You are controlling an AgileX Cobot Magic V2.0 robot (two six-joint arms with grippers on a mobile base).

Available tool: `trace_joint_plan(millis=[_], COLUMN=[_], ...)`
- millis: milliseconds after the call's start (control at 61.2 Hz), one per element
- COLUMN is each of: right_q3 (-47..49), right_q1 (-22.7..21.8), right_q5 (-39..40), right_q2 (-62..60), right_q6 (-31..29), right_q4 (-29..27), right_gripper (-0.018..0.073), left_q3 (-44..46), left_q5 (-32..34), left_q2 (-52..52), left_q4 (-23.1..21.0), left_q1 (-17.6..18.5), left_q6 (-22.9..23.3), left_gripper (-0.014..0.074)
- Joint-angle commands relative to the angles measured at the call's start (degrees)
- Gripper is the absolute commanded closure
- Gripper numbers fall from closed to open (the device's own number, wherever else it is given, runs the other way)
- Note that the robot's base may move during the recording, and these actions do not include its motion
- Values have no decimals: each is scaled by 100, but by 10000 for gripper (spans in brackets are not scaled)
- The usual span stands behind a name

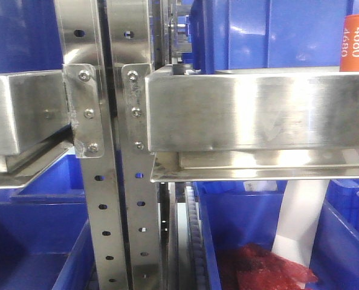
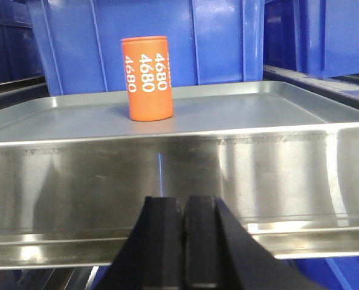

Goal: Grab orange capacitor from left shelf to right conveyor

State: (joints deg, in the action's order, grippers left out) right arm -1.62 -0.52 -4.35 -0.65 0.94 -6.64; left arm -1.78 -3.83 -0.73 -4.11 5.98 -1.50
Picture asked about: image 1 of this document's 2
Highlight right perforated steel upright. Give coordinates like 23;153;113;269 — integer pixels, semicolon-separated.
107;1;163;289

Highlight steel shelf rail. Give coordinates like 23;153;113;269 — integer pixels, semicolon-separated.
0;70;72;189
145;66;359;182

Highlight blue bin with red bag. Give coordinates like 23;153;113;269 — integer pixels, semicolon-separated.
193;181;286;289

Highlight red plastic bag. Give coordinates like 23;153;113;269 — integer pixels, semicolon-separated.
216;243;319;289

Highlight right steel shelf rail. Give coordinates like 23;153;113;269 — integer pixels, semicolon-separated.
145;66;359;182

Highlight orange cylindrical capacitor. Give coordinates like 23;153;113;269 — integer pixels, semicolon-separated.
340;14;359;72

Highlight blue bin lower left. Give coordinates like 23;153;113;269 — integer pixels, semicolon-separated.
0;154;94;289

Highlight blue bin upper right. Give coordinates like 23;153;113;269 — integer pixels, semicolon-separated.
190;1;354;74

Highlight left steel shelf rail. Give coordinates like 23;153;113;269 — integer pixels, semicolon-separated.
0;70;72;189

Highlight blue bin lower right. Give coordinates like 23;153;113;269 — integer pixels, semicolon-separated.
309;179;359;289

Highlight perforated steel upright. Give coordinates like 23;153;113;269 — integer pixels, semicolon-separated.
54;1;129;289
107;1;163;289

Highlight left perforated steel upright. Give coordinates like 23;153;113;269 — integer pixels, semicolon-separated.
54;1;129;289

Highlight blue bin upper left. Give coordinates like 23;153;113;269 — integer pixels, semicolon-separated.
0;1;63;74

